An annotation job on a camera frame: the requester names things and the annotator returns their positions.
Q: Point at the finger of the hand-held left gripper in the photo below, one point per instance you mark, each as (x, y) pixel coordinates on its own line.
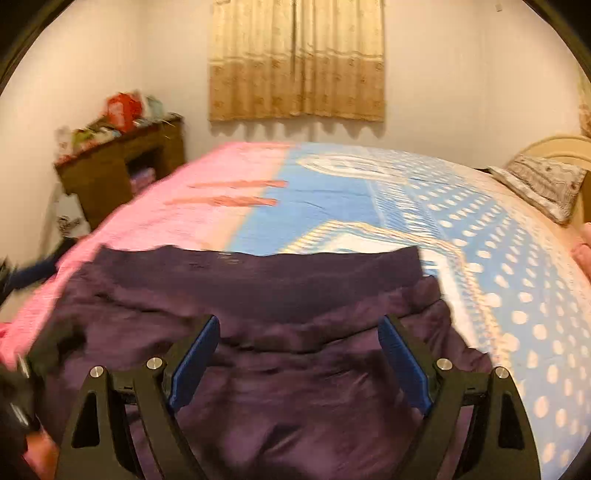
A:
(32, 273)

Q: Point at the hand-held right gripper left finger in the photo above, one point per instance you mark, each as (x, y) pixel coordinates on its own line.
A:
(194, 369)

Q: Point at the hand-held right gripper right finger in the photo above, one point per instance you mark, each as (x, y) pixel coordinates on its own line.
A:
(406, 369)

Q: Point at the dark purple garment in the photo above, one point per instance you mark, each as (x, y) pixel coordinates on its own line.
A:
(286, 392)

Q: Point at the white printed bag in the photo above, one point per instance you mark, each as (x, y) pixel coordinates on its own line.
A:
(71, 214)

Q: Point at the brown wooden desk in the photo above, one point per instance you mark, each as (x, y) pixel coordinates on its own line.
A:
(101, 180)

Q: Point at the folded pink cloth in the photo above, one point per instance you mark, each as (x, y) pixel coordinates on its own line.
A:
(142, 181)

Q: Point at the green and white packets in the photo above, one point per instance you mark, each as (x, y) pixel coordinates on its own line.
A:
(94, 137)

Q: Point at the red plastic bag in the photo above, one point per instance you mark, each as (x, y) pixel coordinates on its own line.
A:
(123, 110)

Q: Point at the pink and blue dotted bedspread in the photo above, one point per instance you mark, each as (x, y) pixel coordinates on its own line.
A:
(323, 194)

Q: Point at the pale blue plastic bag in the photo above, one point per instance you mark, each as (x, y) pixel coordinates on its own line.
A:
(152, 108)

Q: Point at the pink fluffy blanket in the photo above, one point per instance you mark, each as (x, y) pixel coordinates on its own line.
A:
(582, 249)

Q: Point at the patterned grey pillow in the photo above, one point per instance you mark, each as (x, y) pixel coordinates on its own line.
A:
(545, 184)

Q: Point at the cream bed headboard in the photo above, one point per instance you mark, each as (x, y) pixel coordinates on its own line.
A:
(554, 145)

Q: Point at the cream floral curtain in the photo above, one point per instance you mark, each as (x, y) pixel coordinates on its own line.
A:
(585, 110)

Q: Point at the beige patterned curtain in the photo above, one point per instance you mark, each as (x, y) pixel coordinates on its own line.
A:
(295, 60)

